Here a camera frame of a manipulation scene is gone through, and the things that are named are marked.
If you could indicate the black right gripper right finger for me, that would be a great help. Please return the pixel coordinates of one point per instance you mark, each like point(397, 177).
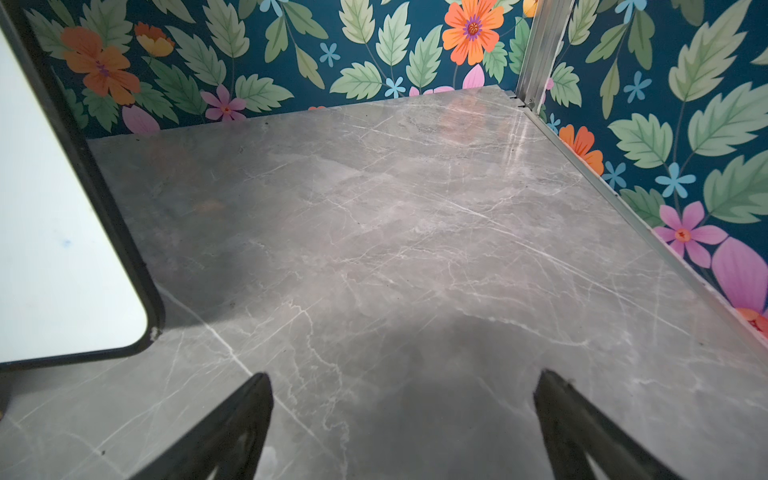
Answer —
point(578, 436)

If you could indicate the aluminium frame post right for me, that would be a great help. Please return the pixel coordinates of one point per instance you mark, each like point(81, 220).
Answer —
point(547, 31)

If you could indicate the white whiteboard black frame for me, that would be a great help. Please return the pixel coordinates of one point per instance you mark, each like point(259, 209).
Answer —
point(74, 287)

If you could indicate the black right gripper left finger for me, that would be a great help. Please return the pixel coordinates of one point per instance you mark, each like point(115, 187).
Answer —
point(226, 444)

